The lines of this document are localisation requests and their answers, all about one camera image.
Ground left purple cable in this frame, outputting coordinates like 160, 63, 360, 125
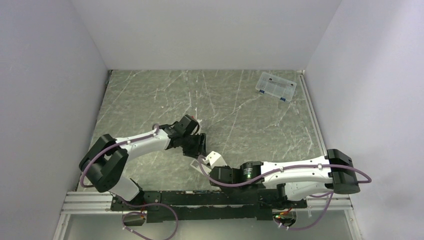
79, 123, 161, 188

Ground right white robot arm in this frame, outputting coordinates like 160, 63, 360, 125
201, 149, 360, 208

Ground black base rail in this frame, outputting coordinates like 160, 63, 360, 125
110, 188, 309, 223

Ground white remote control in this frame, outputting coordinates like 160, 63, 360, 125
190, 160, 201, 171

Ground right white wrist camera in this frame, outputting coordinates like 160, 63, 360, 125
203, 151, 228, 169

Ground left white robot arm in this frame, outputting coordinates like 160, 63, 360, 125
79, 114, 207, 210

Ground clear plastic organizer box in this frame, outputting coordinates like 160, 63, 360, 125
255, 72, 297, 102

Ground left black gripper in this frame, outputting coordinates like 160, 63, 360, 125
180, 131, 207, 159

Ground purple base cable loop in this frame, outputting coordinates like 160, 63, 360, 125
121, 202, 180, 240

